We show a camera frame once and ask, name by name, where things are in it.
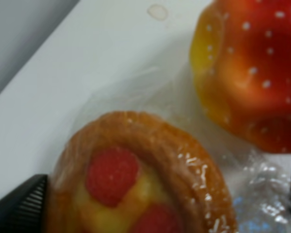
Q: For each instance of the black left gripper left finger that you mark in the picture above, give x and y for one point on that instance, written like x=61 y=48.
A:
x=22 y=210

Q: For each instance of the red multicolour squishy ball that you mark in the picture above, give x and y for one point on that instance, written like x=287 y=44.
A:
x=241 y=60

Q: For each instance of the fruit tart pastry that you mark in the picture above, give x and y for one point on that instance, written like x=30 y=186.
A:
x=143 y=159

